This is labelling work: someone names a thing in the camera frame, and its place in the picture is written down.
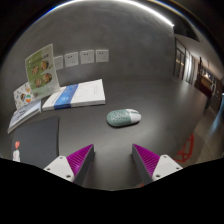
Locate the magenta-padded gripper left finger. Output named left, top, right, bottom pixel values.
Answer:
left=43, top=143, right=96, bottom=187

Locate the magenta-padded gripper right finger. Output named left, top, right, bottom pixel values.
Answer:
left=131, top=143, right=184, bottom=186

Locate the green and white computer mouse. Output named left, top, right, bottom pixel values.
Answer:
left=106, top=108, right=142, bottom=128

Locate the dark grey mouse pad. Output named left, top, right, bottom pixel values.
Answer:
left=10, top=115, right=61, bottom=170

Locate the grey striped book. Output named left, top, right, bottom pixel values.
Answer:
left=7, top=99, right=43, bottom=135

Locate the white book with blue band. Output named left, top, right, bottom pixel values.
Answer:
left=41, top=78, right=107, bottom=112

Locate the white card with colourful stickers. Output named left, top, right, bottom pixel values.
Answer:
left=13, top=81, right=36, bottom=111

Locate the dark wooden cabinet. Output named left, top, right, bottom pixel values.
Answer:
left=199, top=57, right=224, bottom=104

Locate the green menu sign stand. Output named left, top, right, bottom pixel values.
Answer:
left=24, top=43, right=61, bottom=101

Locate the dark framed glass door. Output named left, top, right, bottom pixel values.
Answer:
left=173, top=37, right=198, bottom=86

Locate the red wire chair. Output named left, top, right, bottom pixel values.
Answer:
left=173, top=133, right=195, bottom=164

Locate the white wall socket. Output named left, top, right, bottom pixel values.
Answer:
left=95, top=49, right=110, bottom=63
left=79, top=49, right=96, bottom=65
left=63, top=51, right=80, bottom=68
left=53, top=55, right=64, bottom=71

